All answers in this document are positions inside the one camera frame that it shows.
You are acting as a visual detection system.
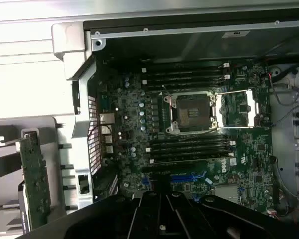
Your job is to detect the silver socket cover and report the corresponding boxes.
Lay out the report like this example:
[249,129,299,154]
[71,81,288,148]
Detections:
[214,89,261,129]

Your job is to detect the silver chipset heatsink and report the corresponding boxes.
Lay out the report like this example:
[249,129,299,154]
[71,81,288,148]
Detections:
[214,185,242,203]

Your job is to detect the green motherboard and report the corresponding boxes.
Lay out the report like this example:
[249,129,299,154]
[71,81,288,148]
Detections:
[97,57,280,220]

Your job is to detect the grey parts rack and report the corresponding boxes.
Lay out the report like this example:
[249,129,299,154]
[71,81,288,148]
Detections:
[0,116,74,239]

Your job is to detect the black RAM slot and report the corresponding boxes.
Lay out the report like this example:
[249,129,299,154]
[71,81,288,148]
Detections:
[141,75,231,84]
[141,68,230,76]
[141,61,230,69]
[149,155,234,164]
[146,142,236,150]
[148,149,235,157]
[148,135,236,144]
[141,83,230,91]

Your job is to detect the thin metal locking lever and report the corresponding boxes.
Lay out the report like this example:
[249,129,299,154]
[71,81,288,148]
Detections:
[215,89,250,96]
[213,125,270,130]

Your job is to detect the white case wall sticker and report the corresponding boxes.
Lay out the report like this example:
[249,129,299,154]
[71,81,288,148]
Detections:
[221,30,250,40]

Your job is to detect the grey wire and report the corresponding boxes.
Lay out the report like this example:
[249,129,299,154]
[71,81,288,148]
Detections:
[270,155,299,200]

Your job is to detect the blue expansion slot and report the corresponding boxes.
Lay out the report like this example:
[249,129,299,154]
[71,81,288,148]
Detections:
[142,173,199,187]

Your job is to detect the CPU socket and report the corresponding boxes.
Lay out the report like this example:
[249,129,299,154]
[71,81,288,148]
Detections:
[163,91,220,135]

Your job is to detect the black expansion slot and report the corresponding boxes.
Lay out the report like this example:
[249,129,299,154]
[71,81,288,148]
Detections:
[142,164,195,173]

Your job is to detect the grey plastic case handle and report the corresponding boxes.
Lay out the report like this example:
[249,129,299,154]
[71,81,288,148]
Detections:
[51,21,87,81]

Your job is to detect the open black PC case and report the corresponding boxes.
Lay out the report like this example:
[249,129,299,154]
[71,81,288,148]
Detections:
[51,18,299,225]

